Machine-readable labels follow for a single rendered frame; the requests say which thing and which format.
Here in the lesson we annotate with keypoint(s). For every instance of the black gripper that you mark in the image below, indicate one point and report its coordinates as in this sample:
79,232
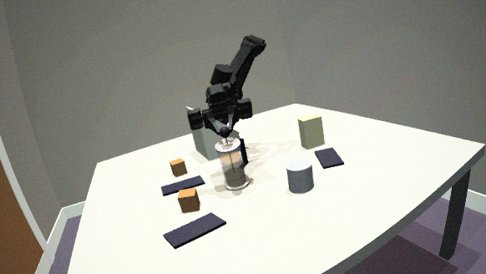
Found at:
242,110

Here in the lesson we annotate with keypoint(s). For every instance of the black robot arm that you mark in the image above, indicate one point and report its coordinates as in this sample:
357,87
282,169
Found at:
227,80

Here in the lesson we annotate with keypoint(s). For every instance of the grey cylinder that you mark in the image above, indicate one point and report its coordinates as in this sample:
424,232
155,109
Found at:
299,176

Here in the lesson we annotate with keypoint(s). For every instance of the french press coffee maker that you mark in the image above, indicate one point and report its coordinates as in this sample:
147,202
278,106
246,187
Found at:
233,160

